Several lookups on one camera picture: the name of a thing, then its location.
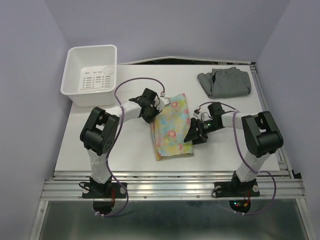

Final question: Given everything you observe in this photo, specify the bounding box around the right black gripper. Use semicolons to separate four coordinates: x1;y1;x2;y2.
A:
183;117;221;145

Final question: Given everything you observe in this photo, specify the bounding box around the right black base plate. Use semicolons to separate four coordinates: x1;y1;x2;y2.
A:
211;181;261;198

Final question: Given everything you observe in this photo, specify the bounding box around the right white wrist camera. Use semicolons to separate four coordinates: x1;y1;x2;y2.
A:
193;107;203;120

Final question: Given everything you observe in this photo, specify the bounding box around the aluminium front rail frame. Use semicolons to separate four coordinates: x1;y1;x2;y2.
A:
29;62;311;240

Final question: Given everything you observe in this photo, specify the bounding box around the floral pastel skirt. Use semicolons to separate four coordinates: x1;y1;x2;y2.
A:
151;93;194;161

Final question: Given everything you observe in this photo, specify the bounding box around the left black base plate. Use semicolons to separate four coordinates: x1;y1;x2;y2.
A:
78;181;127;199

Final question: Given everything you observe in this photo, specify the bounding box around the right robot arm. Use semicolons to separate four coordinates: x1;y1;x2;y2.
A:
183;101;284;196

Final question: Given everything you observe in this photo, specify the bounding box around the folded grey skirt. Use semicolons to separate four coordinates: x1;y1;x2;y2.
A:
197;67;252;99

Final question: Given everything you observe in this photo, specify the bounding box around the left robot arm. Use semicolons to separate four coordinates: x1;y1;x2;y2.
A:
79;88;170;197

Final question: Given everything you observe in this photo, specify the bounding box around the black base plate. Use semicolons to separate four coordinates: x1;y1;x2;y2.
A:
78;181;127;199
211;181;261;198

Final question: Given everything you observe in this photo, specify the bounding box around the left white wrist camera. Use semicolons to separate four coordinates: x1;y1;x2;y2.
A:
156;96;170;112

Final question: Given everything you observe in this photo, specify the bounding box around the white plastic basket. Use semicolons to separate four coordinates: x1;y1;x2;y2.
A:
60;44;118;108

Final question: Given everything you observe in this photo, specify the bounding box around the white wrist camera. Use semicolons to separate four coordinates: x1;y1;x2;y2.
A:
156;96;170;112
193;107;203;120

